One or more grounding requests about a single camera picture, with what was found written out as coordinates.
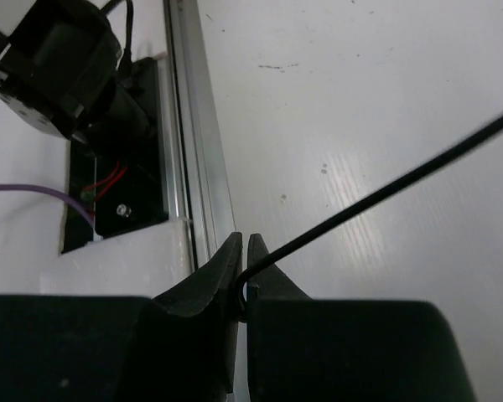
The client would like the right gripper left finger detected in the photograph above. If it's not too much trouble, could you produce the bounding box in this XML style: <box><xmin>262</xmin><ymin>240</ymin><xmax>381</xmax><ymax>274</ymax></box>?
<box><xmin>0</xmin><ymin>232</ymin><xmax>242</xmax><ymax>401</ymax></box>

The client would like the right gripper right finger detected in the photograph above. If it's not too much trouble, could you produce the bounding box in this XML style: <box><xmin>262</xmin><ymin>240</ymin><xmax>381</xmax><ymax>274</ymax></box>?
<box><xmin>245</xmin><ymin>233</ymin><xmax>479</xmax><ymax>402</ymax></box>

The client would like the black headphone audio cable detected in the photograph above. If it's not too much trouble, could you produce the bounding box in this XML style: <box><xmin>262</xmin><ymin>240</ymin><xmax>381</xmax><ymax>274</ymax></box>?
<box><xmin>235</xmin><ymin>102</ymin><xmax>503</xmax><ymax>323</ymax></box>

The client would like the front aluminium rail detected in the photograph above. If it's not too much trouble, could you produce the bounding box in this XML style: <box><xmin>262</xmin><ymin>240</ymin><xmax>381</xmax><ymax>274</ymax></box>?
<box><xmin>164</xmin><ymin>1</ymin><xmax>235</xmax><ymax>268</ymax></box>

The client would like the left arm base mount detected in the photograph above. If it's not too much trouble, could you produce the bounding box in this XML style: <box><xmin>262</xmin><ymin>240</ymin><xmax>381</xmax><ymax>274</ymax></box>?
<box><xmin>60</xmin><ymin>58</ymin><xmax>169</xmax><ymax>254</ymax></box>

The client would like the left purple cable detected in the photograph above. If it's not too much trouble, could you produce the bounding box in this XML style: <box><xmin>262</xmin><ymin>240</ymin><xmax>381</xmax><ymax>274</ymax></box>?
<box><xmin>0</xmin><ymin>183</ymin><xmax>96</xmax><ymax>229</ymax></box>

